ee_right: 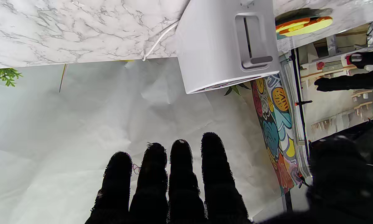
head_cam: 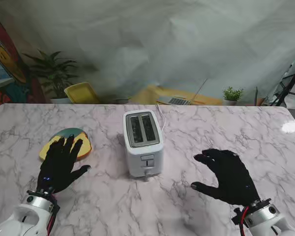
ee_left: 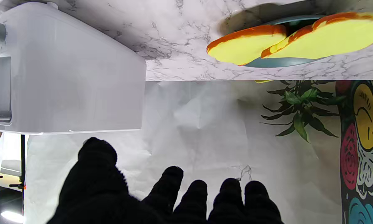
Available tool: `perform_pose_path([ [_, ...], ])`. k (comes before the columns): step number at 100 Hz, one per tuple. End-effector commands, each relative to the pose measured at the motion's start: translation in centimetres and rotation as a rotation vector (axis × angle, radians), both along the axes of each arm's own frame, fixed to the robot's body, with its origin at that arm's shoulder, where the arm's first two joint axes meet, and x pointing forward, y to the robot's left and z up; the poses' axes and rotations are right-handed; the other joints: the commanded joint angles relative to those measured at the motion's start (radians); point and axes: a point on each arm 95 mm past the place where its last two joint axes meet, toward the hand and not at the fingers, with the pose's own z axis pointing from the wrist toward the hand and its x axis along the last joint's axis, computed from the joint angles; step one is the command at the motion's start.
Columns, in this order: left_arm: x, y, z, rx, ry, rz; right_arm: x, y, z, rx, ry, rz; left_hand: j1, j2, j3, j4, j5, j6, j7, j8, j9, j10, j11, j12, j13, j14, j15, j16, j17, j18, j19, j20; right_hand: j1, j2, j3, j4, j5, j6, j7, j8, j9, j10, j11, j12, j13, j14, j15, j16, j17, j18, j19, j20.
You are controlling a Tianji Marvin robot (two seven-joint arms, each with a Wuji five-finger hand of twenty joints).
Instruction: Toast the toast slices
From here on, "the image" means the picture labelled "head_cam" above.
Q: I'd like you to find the yellow plastic chair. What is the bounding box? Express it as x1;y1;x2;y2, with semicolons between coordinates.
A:
63;82;101;104

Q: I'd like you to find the yellow desk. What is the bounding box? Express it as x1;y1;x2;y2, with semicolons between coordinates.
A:
130;84;223;106

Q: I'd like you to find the red black arm cable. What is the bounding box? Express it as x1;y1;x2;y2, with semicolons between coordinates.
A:
232;206;251;236
46;194;61;236

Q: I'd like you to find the white two-slot toaster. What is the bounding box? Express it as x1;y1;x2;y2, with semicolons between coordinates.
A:
123;110;165;182

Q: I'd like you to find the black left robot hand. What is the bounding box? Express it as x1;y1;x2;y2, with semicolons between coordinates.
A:
37;134;92;195

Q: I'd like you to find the silver open laptop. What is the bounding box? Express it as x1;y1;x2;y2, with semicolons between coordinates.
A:
156;78;209;106

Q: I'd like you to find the black tripod stand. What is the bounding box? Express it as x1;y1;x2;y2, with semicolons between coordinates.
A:
275;53;295;107

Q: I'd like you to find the white backdrop sheet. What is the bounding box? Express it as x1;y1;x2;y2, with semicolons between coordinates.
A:
0;0;295;104

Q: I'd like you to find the teal round plate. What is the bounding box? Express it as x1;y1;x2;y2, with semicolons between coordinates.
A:
49;127;86;142

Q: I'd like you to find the red black left arm cable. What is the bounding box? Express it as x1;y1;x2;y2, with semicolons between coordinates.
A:
46;194;61;236

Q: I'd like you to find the red black right arm cable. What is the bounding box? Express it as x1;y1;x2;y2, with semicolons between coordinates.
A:
232;206;251;236

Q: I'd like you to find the colourful mural banner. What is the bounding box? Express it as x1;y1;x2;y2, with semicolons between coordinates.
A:
0;12;47;116

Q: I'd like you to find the large leafy potted plant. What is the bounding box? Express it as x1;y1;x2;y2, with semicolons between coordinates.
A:
22;49;79;104

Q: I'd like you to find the white toaster power cord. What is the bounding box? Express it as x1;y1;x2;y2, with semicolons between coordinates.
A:
156;103;167;135

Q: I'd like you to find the small green potted plant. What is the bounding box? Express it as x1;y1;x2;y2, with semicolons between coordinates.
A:
222;86;244;106

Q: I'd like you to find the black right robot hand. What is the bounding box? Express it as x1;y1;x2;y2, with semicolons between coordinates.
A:
191;148;261;206

